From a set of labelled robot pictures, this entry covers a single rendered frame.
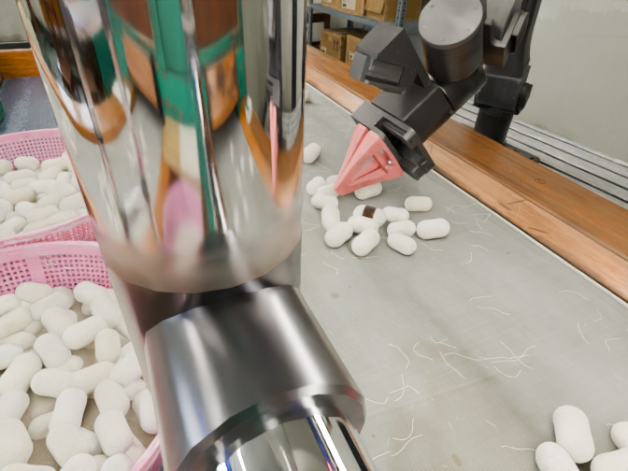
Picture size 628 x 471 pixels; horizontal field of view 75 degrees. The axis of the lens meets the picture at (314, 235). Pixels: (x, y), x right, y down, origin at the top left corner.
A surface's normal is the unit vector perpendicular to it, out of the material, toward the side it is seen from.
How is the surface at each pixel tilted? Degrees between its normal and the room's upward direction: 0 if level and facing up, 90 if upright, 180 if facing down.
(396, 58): 89
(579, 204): 0
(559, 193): 0
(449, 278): 0
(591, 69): 90
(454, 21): 45
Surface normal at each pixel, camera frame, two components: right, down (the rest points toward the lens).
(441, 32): -0.37, -0.24
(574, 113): -0.87, 0.26
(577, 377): 0.04, -0.80
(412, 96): -0.56, -0.48
